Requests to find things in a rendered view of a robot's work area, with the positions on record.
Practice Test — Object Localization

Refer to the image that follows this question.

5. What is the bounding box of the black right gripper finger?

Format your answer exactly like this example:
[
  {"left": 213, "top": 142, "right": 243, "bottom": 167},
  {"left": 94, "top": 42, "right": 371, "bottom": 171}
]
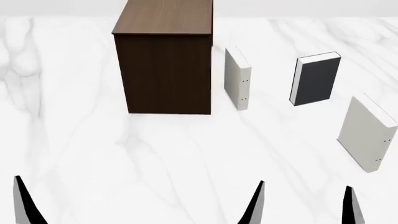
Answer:
[
  {"left": 237, "top": 180, "right": 266, "bottom": 224},
  {"left": 341, "top": 185, "right": 366, "bottom": 224}
]

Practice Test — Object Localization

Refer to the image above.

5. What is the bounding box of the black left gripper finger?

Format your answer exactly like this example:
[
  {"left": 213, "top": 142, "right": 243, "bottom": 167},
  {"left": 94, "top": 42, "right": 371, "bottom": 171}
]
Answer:
[{"left": 13, "top": 175, "right": 49, "bottom": 224}]

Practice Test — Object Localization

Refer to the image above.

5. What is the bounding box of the large grey binder book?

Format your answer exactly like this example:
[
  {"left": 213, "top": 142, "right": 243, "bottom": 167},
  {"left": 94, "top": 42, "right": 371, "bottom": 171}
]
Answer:
[{"left": 336, "top": 92, "right": 398, "bottom": 174}]

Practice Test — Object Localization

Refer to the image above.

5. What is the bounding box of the small white binder book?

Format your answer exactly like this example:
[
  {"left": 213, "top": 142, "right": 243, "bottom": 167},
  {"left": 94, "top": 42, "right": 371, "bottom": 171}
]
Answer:
[{"left": 224, "top": 45, "right": 252, "bottom": 111}]

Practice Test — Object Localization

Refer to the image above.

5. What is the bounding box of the black hardcover book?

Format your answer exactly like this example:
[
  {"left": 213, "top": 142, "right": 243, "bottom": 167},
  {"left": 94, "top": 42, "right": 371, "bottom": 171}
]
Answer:
[{"left": 289, "top": 51, "right": 342, "bottom": 107}]

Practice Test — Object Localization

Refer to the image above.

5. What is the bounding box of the dark brown wooden cabinet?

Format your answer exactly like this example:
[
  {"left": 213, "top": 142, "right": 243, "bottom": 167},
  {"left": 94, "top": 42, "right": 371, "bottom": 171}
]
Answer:
[{"left": 111, "top": 0, "right": 215, "bottom": 116}]

